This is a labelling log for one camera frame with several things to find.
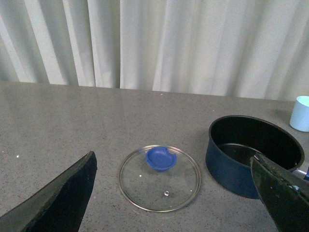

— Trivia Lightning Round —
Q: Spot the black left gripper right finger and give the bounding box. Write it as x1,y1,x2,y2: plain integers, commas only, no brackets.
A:
251,154,309,232

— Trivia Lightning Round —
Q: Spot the dark blue saucepan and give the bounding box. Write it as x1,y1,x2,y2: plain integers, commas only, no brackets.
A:
206,116,305,199

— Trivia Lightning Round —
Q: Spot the white curtain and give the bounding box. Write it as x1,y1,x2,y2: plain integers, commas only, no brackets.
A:
0,0,309,101

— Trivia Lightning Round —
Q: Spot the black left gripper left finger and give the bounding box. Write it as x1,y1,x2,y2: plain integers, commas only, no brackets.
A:
0,151,97,232

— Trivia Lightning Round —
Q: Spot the glass lid blue knob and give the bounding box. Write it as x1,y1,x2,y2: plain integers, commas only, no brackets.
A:
119,145,202,212

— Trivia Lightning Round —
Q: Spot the light blue cup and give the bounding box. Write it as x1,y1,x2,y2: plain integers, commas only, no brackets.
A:
289,96,309,132

